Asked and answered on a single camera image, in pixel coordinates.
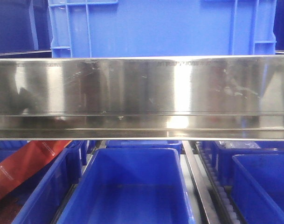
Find rear centre blue bin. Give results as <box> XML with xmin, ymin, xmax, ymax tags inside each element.
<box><xmin>105</xmin><ymin>140</ymin><xmax>183</xmax><ymax>154</ymax></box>

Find blue bin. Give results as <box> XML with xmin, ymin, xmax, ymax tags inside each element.
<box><xmin>231</xmin><ymin>154</ymin><xmax>284</xmax><ymax>224</ymax></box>
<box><xmin>0</xmin><ymin>140</ymin><xmax>89</xmax><ymax>224</ymax></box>
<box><xmin>105</xmin><ymin>140</ymin><xmax>183</xmax><ymax>154</ymax></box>
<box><xmin>209</xmin><ymin>140</ymin><xmax>284</xmax><ymax>186</ymax></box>
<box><xmin>58</xmin><ymin>148</ymin><xmax>194</xmax><ymax>224</ymax></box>

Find rear right blue bin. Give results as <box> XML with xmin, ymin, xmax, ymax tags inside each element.
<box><xmin>209</xmin><ymin>140</ymin><xmax>284</xmax><ymax>186</ymax></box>

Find clear plastic bags in bin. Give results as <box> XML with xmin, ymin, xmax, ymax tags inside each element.
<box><xmin>219</xmin><ymin>141</ymin><xmax>261</xmax><ymax>149</ymax></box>

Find stainless steel shelf beam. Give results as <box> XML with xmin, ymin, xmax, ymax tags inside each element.
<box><xmin>0</xmin><ymin>55</ymin><xmax>284</xmax><ymax>140</ymax></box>

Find large blue crate upper shelf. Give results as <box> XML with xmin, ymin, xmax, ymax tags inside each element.
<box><xmin>48</xmin><ymin>0</ymin><xmax>277</xmax><ymax>57</ymax></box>

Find left blue bin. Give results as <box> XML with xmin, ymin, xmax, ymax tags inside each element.
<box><xmin>0</xmin><ymin>140</ymin><xmax>89</xmax><ymax>224</ymax></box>

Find red foil pouch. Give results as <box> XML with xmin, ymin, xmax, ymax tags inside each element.
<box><xmin>0</xmin><ymin>140</ymin><xmax>71</xmax><ymax>200</ymax></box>

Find white roller track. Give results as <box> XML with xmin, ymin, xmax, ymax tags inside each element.
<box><xmin>195</xmin><ymin>141</ymin><xmax>245</xmax><ymax>224</ymax></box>

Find steel divider rail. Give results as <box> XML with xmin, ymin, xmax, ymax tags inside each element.
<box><xmin>182</xmin><ymin>140</ymin><xmax>221</xmax><ymax>224</ymax></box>

